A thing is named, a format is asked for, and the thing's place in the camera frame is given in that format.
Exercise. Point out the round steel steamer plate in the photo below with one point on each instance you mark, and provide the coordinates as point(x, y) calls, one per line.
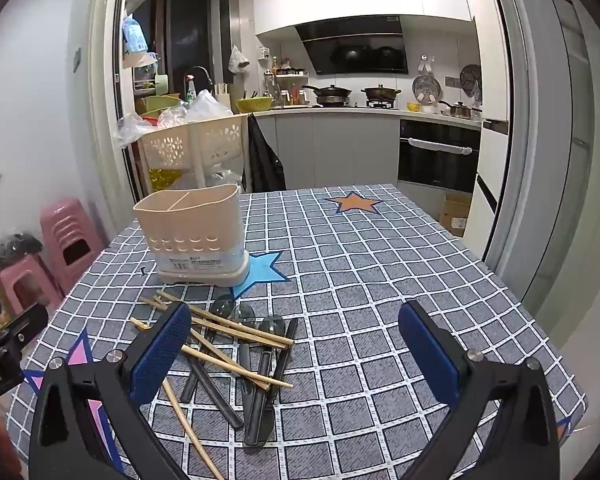
point(425, 89)

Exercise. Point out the dark cooking pot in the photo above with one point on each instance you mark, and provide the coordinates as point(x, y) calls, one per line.
point(380, 92)

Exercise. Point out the green plastic basin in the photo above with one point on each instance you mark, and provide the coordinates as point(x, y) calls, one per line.
point(160, 103)

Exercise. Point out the clear bag of dark goods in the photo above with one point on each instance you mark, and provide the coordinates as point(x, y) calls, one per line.
point(15, 250)

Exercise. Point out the beige knife block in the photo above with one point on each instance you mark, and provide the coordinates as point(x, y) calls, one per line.
point(221, 92)

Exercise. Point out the black range hood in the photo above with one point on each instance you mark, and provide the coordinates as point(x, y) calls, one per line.
point(355, 50)

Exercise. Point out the blue packet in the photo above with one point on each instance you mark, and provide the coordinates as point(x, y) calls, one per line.
point(132, 35)

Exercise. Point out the yellow-green colander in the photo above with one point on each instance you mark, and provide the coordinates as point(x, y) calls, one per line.
point(254, 105)

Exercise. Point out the yellow bowl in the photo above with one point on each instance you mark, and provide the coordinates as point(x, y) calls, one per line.
point(414, 107)

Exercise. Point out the black built-in oven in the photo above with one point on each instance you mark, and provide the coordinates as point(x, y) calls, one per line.
point(437, 165)

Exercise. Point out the spray bottle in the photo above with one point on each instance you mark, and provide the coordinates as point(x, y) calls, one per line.
point(190, 89)

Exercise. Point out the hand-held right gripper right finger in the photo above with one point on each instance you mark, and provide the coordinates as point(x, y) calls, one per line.
point(425, 350)

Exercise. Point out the white hanging plastic bag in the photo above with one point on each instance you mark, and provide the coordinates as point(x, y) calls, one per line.
point(237, 62)

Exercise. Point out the dark translucent plastic spoon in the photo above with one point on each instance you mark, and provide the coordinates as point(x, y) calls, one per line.
point(272, 325)
point(215, 395)
point(223, 305)
point(245, 312)

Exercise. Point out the dark round divided tray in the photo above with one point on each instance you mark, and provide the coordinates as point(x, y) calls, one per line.
point(470, 77)

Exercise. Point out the stack of pink stools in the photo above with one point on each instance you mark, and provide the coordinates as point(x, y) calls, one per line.
point(60, 220)

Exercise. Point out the steel saucepan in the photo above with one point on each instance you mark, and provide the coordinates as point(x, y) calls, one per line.
point(460, 110)

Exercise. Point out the crumpled clear bags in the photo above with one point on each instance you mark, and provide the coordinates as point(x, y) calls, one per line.
point(222, 176)

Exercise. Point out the cardboard box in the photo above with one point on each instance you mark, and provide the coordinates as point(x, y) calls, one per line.
point(455, 215)

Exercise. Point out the black wok with lid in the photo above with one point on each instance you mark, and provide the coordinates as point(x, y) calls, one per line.
point(332, 92)

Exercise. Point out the pink plastic stool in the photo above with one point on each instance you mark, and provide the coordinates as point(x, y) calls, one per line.
point(20, 272)

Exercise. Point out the silver metal spoon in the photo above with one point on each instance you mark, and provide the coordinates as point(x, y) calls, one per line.
point(290, 332)

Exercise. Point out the beige perforated basket rack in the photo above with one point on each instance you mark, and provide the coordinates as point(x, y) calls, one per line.
point(170, 147)

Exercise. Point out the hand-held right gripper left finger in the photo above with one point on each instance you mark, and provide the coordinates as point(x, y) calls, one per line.
point(162, 355)

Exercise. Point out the grey base cabinets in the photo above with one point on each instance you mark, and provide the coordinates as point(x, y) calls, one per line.
point(330, 150)

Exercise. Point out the beige plastic utensil holder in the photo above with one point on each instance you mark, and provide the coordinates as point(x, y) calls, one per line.
point(195, 240)

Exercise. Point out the bundle of wooden chopsticks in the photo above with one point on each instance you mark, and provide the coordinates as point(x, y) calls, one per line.
point(252, 331)

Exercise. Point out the clear plastic bag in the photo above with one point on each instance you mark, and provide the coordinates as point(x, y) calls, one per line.
point(132, 130)
point(202, 105)

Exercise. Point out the spice rack with bottles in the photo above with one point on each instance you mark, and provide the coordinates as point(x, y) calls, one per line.
point(285, 82)

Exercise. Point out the grey checked star tablecloth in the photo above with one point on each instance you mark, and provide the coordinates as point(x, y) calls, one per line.
point(380, 270)

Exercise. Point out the grey sliding door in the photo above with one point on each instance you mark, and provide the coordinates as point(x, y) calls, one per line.
point(555, 160)

